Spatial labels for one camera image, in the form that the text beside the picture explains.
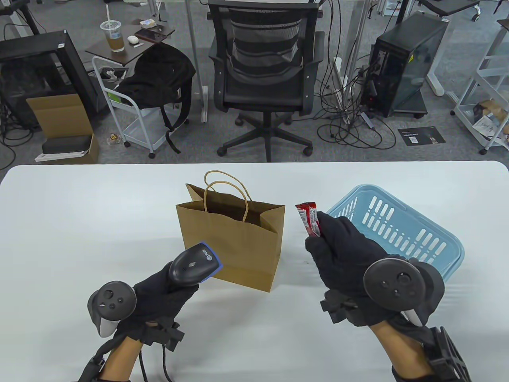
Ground person's right hand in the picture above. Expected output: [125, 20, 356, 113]
[305, 211, 406, 327]

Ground person's left hand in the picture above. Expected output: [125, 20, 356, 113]
[115, 261, 199, 351]

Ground black grey controller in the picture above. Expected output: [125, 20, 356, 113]
[363, 258, 445, 327]
[87, 281, 137, 338]

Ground black barcode scanner blue trim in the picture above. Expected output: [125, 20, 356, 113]
[168, 242, 223, 288]

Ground red instant coffee powder package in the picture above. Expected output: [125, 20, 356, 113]
[295, 202, 322, 238]

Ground brown paper bag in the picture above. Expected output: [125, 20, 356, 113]
[176, 171, 286, 293]

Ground person's left forearm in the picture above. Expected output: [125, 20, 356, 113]
[99, 336, 144, 380]

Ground light blue plastic basket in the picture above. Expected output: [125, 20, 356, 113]
[326, 184, 465, 285]

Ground black leaflet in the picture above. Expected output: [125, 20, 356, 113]
[398, 127, 446, 147]

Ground white rolling cart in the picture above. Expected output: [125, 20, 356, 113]
[92, 56, 183, 159]

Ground black mesh office chair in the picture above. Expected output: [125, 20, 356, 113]
[207, 0, 324, 163]

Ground open cardboard box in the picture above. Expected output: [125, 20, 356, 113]
[26, 94, 100, 164]

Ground white desk leg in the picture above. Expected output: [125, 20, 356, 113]
[334, 0, 370, 116]
[185, 0, 210, 123]
[426, 12, 454, 97]

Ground brown paper packet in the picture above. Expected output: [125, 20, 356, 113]
[477, 99, 509, 120]

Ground black backpack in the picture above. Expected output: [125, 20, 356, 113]
[117, 43, 196, 155]

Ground black computer tower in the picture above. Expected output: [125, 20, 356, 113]
[360, 11, 450, 119]

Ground brown side table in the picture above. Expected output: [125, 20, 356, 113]
[85, 19, 176, 66]

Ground plastic cup with straw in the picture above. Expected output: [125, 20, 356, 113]
[100, 5, 126, 53]

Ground black scanner cable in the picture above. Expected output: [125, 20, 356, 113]
[137, 344, 175, 382]

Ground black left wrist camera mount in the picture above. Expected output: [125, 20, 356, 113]
[78, 356, 106, 382]

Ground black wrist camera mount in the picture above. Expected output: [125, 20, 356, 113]
[78, 356, 106, 382]
[392, 324, 472, 382]

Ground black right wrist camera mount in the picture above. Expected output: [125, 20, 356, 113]
[392, 324, 472, 382]

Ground tangle of black cables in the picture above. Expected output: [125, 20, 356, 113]
[312, 0, 398, 151]

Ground white wire shelf cart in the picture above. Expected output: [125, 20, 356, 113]
[451, 18, 509, 156]

